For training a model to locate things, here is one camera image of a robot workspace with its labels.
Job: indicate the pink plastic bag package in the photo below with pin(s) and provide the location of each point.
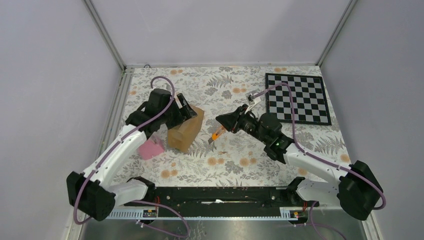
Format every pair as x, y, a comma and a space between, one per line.
151, 148

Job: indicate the grey slotted cable duct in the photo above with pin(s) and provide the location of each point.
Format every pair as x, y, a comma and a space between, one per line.
220, 213

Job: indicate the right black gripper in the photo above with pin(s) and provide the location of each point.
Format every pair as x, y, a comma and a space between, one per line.
230, 120

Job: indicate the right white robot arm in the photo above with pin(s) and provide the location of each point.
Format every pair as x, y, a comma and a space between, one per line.
353, 187

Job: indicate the black white chessboard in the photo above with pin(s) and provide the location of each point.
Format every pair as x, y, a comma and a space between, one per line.
308, 94

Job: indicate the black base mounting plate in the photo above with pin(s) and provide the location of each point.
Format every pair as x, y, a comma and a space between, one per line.
181, 198

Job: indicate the orange black utility knife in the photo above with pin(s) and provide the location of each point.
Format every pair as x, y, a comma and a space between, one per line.
216, 134

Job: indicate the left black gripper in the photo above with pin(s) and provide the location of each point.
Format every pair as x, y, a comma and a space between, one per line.
187, 112

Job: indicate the brown cardboard express box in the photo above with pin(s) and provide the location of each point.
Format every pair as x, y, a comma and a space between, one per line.
182, 136

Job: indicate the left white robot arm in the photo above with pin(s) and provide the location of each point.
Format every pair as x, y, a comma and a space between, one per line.
92, 191

